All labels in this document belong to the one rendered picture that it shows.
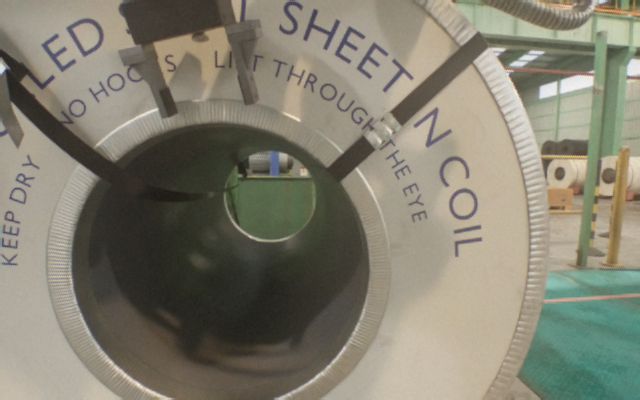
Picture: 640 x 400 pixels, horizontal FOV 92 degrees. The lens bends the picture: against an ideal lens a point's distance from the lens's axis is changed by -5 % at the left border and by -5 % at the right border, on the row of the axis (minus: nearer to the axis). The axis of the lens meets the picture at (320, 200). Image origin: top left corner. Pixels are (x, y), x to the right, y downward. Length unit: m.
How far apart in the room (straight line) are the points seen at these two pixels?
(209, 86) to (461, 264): 0.52
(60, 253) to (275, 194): 2.51
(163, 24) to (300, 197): 2.65
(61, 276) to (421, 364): 0.64
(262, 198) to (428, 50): 2.59
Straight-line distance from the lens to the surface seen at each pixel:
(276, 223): 3.08
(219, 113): 0.55
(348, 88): 0.56
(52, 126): 0.61
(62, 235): 0.66
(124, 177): 0.62
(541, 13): 0.41
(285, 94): 0.55
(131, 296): 0.83
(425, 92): 0.59
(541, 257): 0.73
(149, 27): 0.51
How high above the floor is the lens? 0.96
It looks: 6 degrees down
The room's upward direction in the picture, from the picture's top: 1 degrees clockwise
